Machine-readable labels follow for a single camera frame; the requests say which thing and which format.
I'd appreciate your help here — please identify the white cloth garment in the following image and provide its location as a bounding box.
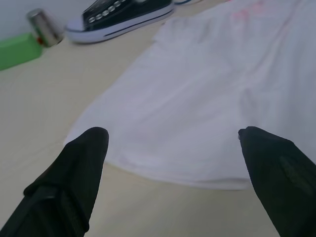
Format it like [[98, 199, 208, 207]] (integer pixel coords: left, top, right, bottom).
[[63, 0, 316, 191]]

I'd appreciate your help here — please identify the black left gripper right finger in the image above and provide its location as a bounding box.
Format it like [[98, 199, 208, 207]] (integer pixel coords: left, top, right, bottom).
[[237, 126, 316, 237]]

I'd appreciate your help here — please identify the black canvas sneaker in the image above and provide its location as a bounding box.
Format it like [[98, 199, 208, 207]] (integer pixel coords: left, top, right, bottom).
[[64, 0, 175, 44]]

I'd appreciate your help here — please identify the green rectangular box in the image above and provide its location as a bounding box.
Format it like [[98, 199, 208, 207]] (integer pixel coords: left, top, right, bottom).
[[0, 32, 43, 72]]

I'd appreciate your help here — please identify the silver metal cylinder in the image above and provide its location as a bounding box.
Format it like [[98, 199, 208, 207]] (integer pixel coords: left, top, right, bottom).
[[26, 8, 64, 48]]

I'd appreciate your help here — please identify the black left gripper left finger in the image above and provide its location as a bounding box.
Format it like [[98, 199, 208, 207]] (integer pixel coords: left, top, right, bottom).
[[0, 126, 110, 237]]

